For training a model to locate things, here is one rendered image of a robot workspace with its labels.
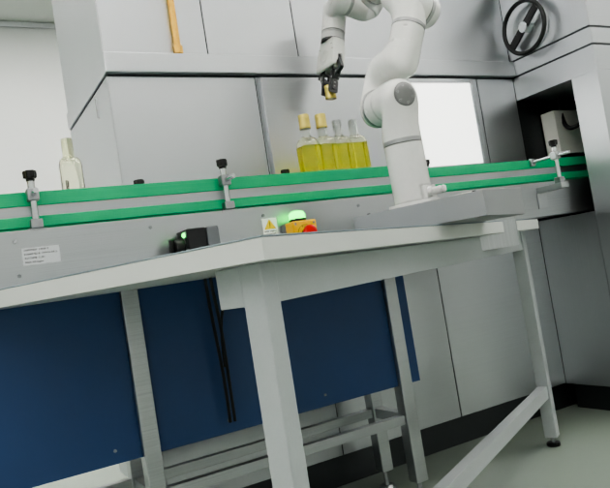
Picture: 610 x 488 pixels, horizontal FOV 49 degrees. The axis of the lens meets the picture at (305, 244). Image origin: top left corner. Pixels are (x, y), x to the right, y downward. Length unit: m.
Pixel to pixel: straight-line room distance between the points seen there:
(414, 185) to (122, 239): 0.70
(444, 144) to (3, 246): 1.58
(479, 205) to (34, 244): 0.97
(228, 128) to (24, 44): 3.27
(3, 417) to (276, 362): 0.77
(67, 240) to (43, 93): 3.58
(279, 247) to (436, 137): 1.61
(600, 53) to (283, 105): 1.17
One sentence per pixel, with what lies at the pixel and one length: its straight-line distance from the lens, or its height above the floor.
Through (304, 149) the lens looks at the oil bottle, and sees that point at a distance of 1.99.
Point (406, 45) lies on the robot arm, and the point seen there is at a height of 1.20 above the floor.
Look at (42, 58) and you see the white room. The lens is 5.20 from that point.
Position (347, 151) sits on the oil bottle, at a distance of 2.06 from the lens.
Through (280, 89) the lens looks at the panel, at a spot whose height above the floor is 1.28.
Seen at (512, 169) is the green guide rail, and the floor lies 0.93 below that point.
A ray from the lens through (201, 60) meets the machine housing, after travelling 2.11.
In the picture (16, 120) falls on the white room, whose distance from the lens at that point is 5.03.
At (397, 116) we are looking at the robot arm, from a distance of 1.63.
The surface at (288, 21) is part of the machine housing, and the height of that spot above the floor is 1.52.
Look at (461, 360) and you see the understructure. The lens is 2.48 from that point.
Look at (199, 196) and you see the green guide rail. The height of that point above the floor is 0.92.
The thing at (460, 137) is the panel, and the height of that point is 1.10.
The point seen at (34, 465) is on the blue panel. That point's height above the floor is 0.38.
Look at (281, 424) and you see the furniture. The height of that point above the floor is 0.48.
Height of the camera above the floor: 0.69
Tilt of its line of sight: 3 degrees up
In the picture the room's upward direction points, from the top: 9 degrees counter-clockwise
